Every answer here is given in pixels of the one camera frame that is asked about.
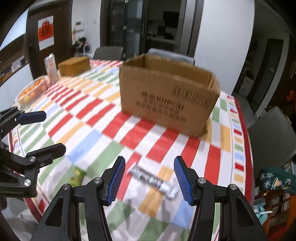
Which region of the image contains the grey dining chair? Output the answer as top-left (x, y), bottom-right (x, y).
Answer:
top-left (92, 46), bottom-right (123, 61)

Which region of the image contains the white basket of oranges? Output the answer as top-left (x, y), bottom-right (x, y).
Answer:
top-left (15, 75), bottom-right (48, 108)

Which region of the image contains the yellow green snack packet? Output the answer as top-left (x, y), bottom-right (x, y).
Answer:
top-left (69, 167), bottom-right (86, 187)

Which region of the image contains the grey chair behind box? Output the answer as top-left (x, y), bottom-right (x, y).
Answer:
top-left (147, 48), bottom-right (195, 66)

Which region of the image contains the colourful checked tablecloth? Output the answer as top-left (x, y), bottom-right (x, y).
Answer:
top-left (9, 60), bottom-right (253, 240)

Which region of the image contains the woven straw box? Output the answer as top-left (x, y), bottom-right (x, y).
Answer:
top-left (58, 56), bottom-right (91, 77)

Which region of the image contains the green christmas bag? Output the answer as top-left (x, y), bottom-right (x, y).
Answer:
top-left (259, 166), bottom-right (296, 195)

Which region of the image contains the white cream snack packet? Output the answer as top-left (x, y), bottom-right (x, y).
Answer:
top-left (128, 164), bottom-right (179, 200)

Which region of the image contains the brown cardboard box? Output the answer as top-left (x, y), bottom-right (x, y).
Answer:
top-left (119, 54), bottom-right (220, 137)

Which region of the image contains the dark wooden door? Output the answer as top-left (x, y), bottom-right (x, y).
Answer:
top-left (24, 1), bottom-right (73, 79)

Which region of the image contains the grey chair right side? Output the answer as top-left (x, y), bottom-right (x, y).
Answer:
top-left (248, 106), bottom-right (296, 180)

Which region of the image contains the dark glass sliding door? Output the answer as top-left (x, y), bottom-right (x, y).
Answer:
top-left (100, 1), bottom-right (204, 60)

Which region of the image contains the white juice carton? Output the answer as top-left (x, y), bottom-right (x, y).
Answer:
top-left (44, 53), bottom-right (59, 84)

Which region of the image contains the red fu door poster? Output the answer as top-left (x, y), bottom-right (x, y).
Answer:
top-left (38, 16), bottom-right (54, 51)

